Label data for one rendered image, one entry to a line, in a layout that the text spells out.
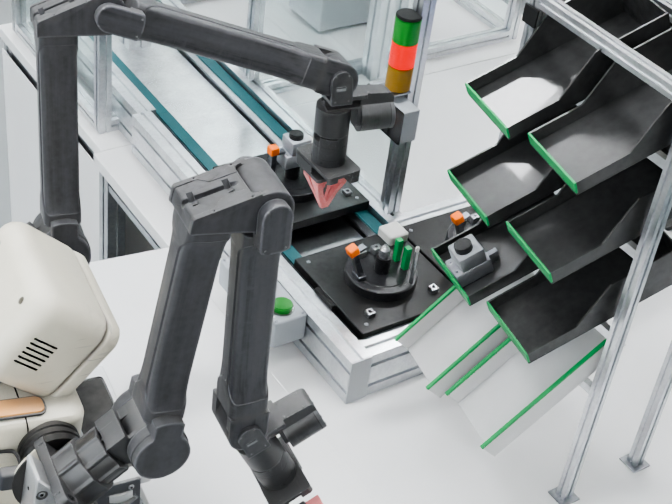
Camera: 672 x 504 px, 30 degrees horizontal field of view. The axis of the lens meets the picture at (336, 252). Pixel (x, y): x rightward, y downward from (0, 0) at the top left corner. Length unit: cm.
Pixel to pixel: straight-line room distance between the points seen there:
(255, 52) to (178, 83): 114
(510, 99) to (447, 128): 119
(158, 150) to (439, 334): 84
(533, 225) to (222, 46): 54
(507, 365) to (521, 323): 15
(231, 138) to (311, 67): 93
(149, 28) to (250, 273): 47
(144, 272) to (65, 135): 70
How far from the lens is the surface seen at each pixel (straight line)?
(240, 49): 190
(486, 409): 212
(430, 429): 228
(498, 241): 211
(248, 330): 160
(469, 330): 218
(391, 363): 230
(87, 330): 170
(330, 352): 229
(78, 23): 182
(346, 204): 258
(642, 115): 186
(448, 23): 358
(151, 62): 311
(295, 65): 193
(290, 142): 254
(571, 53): 196
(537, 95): 191
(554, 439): 233
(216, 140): 283
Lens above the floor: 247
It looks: 38 degrees down
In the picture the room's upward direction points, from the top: 8 degrees clockwise
